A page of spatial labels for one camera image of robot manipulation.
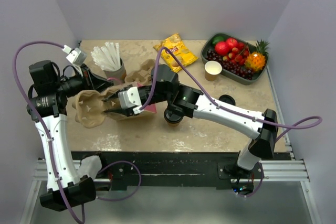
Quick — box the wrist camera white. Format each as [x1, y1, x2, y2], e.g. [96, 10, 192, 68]
[118, 86, 143, 115]
[66, 48, 87, 76]

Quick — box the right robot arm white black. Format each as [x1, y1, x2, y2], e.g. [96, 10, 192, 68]
[104, 64, 278, 178]

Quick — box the cardboard cup carrier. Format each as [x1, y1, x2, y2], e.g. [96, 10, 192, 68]
[72, 90, 105, 129]
[124, 59, 155, 86]

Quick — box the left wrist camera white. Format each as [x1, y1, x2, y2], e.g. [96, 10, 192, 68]
[66, 48, 87, 76]

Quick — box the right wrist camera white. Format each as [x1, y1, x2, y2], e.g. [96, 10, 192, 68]
[118, 86, 143, 115]

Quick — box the large red apple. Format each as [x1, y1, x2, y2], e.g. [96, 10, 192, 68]
[215, 41, 231, 56]

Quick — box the paper bag pink white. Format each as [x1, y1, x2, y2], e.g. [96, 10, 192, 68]
[102, 82, 157, 121]

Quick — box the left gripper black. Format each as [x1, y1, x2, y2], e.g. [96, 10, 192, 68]
[55, 63, 113, 98]

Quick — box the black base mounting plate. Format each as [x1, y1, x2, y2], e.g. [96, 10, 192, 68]
[70, 151, 292, 192]

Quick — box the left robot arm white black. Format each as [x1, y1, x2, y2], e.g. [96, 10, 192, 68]
[27, 60, 113, 211]

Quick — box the black coffee cup lid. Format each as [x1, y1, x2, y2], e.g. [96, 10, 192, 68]
[219, 94, 236, 106]

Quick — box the small red apple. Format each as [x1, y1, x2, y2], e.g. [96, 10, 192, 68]
[226, 38, 238, 49]

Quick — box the dark grape bunch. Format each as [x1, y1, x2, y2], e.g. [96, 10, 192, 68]
[205, 49, 254, 80]

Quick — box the orange toy pineapple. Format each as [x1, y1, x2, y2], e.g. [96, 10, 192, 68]
[245, 40, 269, 72]

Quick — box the brown paper coffee cup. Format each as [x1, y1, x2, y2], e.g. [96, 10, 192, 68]
[204, 61, 222, 81]

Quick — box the aluminium rail frame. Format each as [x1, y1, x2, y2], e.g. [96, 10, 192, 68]
[19, 119, 322, 224]

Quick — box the grey straw holder cup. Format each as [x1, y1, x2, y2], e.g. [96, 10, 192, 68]
[103, 59, 127, 83]

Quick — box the yellow Lays chips bag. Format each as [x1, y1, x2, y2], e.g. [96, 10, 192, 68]
[153, 33, 198, 72]

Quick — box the dark green fruit tray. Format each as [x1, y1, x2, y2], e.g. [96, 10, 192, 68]
[201, 33, 269, 85]

